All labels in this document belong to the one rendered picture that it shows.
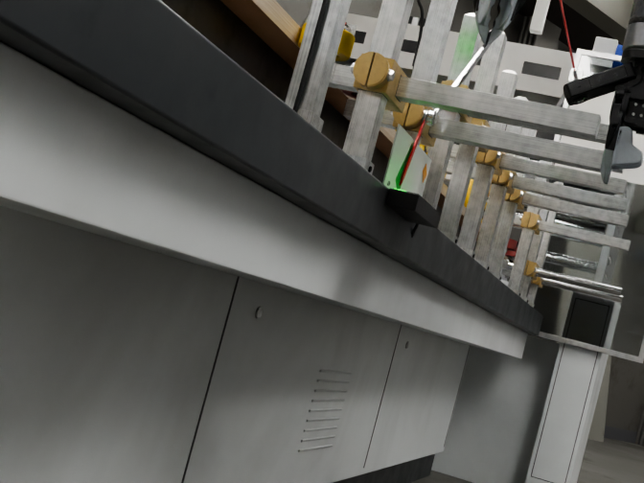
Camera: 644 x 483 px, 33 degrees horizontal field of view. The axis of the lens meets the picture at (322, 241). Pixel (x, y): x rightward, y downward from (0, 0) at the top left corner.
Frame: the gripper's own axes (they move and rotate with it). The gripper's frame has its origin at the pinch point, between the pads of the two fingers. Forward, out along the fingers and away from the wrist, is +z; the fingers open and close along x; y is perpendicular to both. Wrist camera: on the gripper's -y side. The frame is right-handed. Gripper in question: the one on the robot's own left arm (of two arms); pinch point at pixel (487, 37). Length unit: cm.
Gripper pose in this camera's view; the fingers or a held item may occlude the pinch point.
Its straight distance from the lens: 184.3
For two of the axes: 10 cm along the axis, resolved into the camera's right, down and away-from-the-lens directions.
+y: 0.7, -0.6, -10.0
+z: -2.6, 9.6, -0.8
